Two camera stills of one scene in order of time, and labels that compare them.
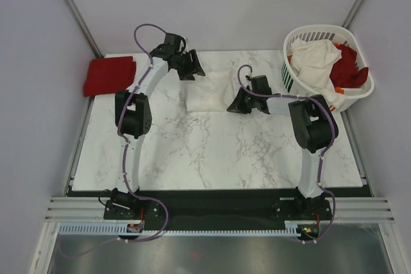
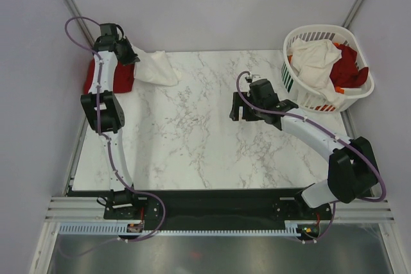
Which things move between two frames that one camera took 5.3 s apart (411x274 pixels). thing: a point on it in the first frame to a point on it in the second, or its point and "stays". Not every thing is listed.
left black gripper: x=192 y=67 to x=132 y=57
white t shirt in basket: x=313 y=61 stays
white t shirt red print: x=212 y=92 to x=157 y=67
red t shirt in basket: x=344 y=73 stays
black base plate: x=210 y=209 stays
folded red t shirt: x=109 y=74 stays
